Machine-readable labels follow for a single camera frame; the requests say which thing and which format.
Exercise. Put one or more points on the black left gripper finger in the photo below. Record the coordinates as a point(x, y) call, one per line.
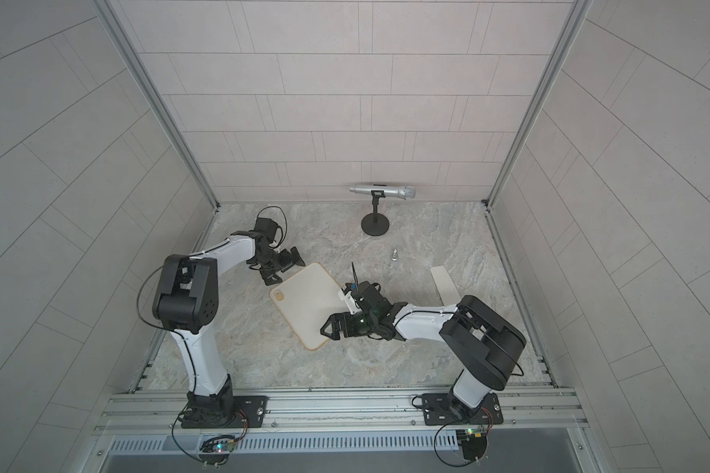
point(291, 257)
point(271, 275)

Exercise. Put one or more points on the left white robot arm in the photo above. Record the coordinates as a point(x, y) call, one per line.
point(187, 303)

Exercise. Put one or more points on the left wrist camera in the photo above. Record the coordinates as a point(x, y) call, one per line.
point(268, 229)

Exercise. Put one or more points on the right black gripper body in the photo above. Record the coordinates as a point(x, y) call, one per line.
point(367, 325)

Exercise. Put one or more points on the white cutting board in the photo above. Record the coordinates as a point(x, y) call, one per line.
point(306, 300)

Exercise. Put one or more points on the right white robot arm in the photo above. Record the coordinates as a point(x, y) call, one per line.
point(487, 345)

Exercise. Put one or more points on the right green circuit board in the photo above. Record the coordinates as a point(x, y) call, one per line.
point(472, 444)

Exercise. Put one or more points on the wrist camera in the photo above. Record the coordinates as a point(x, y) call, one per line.
point(345, 294)
point(268, 229)

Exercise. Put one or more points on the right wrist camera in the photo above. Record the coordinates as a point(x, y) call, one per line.
point(345, 294)

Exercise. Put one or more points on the green circuit board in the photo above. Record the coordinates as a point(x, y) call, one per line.
point(216, 451)
point(472, 444)

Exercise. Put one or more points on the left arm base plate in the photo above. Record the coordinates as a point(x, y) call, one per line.
point(214, 413)

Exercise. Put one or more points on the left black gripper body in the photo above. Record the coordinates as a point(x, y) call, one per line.
point(270, 263)

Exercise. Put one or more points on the aluminium mounting rail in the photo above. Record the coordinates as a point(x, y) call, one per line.
point(523, 406)

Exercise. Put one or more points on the black microphone stand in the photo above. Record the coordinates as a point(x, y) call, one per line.
point(375, 223)

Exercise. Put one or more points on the left green circuit board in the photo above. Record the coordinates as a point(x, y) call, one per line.
point(216, 451)

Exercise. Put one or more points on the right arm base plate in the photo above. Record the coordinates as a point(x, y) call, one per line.
point(440, 409)

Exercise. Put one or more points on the silver microphone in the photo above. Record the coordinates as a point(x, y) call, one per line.
point(383, 191)

